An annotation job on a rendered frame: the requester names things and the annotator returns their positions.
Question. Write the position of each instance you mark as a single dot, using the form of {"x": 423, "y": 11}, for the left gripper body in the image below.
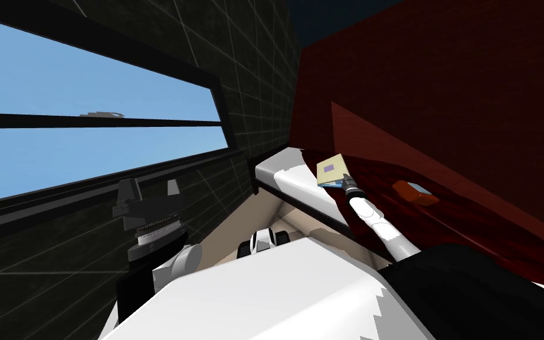
{"x": 151, "y": 212}

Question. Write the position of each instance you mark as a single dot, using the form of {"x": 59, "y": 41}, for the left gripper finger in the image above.
{"x": 173, "y": 187}
{"x": 129, "y": 191}

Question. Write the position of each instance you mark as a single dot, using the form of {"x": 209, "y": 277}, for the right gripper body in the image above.
{"x": 348, "y": 182}

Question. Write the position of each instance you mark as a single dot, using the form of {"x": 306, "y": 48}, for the beige book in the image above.
{"x": 332, "y": 169}

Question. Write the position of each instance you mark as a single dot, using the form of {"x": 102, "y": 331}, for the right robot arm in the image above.
{"x": 465, "y": 293}

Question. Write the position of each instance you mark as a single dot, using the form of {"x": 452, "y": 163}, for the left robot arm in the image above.
{"x": 177, "y": 264}

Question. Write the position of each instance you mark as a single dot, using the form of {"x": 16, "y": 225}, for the white counter with black edge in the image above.
{"x": 300, "y": 184}

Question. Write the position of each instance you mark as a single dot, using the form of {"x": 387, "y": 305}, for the orange block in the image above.
{"x": 411, "y": 193}

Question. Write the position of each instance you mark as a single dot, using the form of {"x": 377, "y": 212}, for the black framed window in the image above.
{"x": 64, "y": 156}

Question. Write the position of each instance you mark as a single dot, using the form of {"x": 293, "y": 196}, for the dark red wooden table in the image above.
{"x": 442, "y": 94}

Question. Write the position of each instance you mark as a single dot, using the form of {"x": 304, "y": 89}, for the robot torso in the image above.
{"x": 272, "y": 293}

